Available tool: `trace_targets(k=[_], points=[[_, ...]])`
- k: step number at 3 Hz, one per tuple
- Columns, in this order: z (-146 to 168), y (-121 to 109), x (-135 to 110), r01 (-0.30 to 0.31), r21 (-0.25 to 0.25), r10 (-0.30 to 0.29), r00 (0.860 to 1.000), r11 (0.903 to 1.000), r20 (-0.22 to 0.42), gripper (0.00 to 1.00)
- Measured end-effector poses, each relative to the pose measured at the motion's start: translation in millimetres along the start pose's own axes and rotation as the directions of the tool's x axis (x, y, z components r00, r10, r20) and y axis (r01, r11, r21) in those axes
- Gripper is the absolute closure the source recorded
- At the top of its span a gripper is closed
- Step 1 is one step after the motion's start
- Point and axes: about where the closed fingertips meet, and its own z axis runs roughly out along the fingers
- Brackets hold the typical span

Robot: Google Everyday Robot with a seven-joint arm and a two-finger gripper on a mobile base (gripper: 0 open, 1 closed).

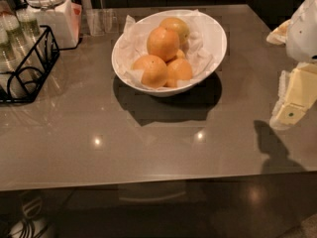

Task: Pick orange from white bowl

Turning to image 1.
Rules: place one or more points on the small hidden middle orange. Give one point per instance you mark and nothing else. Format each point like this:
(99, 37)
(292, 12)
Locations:
(179, 55)

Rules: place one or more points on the clear drinking glass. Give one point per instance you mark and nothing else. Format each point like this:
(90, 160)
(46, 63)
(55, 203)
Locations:
(102, 21)

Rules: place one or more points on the clear plastic cup stack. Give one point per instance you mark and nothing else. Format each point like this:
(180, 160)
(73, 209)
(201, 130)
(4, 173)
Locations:
(11, 41)

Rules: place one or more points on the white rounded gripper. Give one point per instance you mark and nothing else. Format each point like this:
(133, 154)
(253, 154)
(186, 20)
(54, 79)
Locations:
(303, 30)

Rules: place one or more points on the white paper bowl liner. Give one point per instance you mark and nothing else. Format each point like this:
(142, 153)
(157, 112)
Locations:
(132, 47)

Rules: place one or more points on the white lidded ceramic jar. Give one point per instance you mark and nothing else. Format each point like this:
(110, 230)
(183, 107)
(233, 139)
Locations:
(57, 15)

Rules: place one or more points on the pink carton behind jar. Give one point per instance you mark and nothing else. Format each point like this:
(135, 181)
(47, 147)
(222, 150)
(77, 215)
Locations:
(76, 11)

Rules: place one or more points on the black wire cup rack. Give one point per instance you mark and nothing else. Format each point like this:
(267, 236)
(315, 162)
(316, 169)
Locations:
(24, 84)

